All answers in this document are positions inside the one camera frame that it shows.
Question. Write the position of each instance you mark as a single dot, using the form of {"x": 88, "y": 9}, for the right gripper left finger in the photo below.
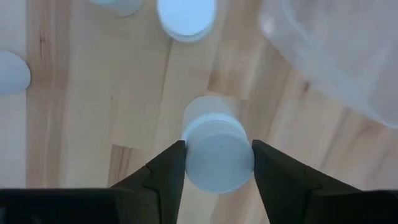
{"x": 161, "y": 186}

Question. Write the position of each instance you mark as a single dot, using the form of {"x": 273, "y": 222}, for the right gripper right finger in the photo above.
{"x": 280, "y": 186}

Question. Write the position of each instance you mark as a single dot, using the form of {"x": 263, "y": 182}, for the clear plastic basket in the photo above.
{"x": 342, "y": 46}

